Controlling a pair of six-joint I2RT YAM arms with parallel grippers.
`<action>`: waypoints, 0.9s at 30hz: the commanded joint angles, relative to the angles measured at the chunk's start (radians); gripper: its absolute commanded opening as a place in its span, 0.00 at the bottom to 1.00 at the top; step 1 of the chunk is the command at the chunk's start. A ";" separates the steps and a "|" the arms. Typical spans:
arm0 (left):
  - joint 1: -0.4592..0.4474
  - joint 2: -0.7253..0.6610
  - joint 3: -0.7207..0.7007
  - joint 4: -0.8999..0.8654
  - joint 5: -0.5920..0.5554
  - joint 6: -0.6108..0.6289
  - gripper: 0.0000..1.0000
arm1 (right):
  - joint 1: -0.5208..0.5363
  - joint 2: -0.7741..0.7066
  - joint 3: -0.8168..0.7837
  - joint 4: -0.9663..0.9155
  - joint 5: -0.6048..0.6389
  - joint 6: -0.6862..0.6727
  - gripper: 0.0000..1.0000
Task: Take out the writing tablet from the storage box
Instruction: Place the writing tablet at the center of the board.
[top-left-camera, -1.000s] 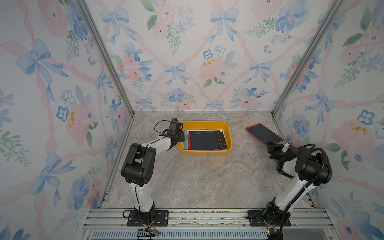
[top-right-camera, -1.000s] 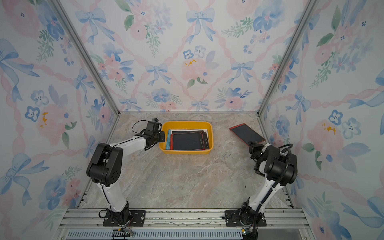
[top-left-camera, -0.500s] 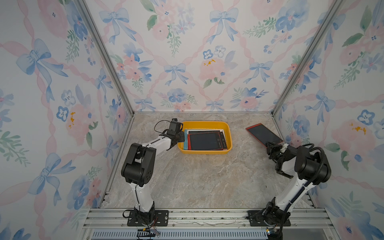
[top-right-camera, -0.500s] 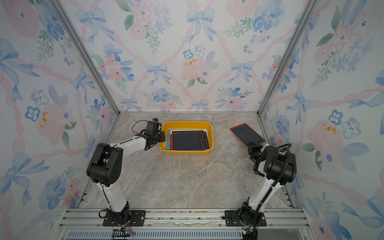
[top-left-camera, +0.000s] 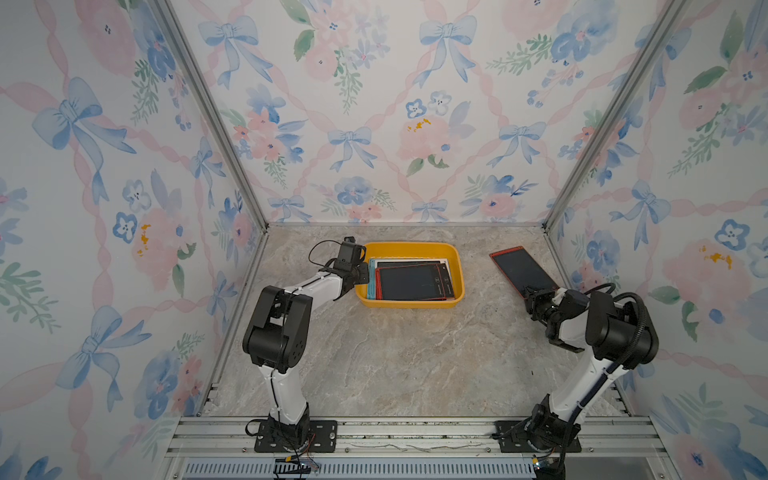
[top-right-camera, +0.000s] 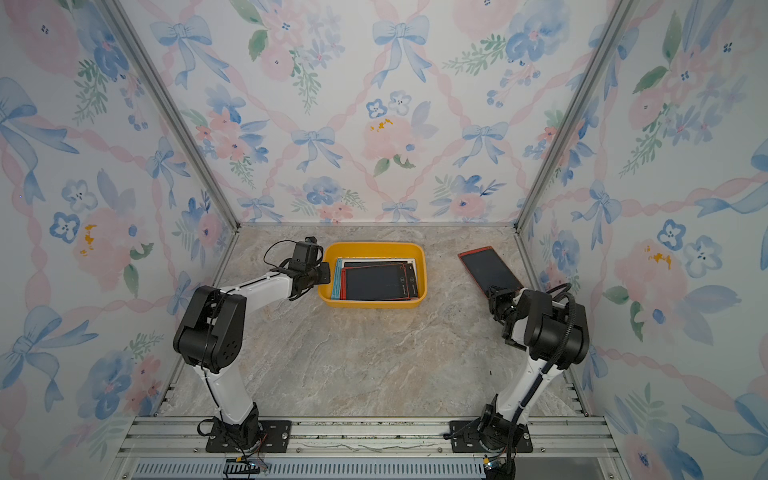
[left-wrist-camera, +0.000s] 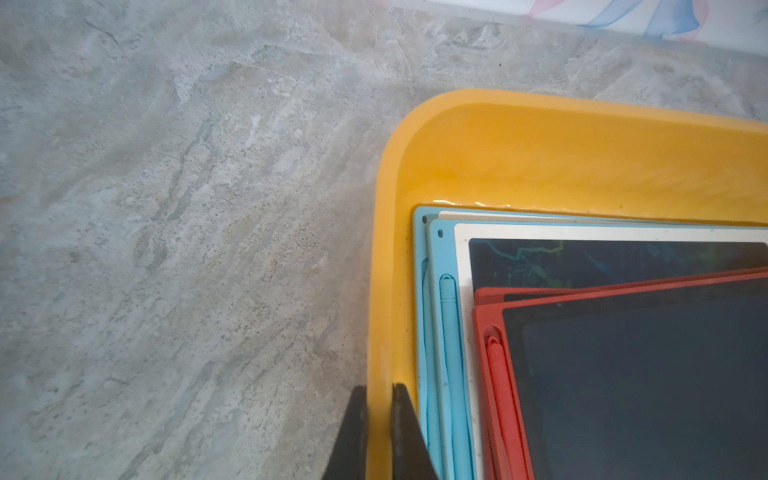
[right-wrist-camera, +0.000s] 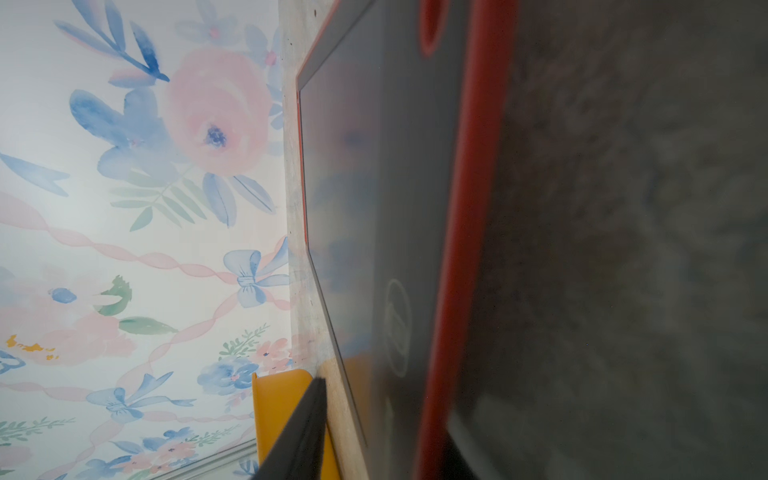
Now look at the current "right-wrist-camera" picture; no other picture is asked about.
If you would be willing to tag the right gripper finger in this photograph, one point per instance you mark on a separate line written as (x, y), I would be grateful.
(299, 449)

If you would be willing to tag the red writing tablet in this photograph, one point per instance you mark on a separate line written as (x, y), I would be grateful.
(399, 117)

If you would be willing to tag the yellow plastic storage box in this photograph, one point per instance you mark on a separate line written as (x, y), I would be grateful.
(275, 397)

